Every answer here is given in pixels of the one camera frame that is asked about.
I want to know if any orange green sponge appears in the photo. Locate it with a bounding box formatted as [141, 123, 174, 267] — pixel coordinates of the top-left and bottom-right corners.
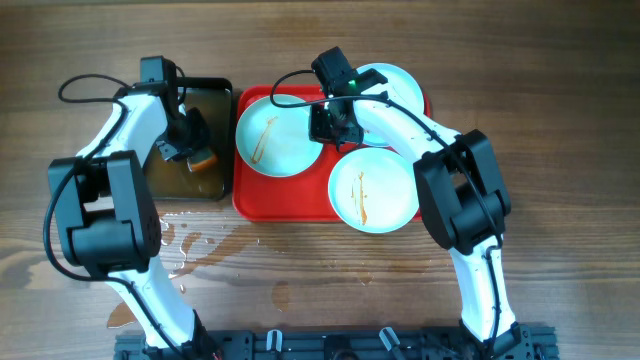
[187, 148, 218, 173]

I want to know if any white plate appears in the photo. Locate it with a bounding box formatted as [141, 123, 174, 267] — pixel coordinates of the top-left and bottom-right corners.
[236, 96, 323, 178]
[353, 63, 425, 147]
[327, 147, 419, 234]

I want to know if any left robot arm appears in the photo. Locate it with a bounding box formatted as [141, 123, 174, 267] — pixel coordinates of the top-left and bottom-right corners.
[43, 56, 232, 359]

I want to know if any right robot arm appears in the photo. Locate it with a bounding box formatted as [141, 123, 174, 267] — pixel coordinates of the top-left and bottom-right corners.
[311, 47, 517, 359]

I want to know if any black water tray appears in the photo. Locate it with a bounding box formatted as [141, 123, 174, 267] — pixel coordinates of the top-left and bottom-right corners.
[143, 77, 235, 201]

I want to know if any red plastic tray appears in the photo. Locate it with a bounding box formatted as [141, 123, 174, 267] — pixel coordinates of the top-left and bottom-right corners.
[232, 84, 433, 223]

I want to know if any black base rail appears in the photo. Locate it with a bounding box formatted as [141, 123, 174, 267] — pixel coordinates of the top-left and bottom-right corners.
[113, 324, 560, 360]

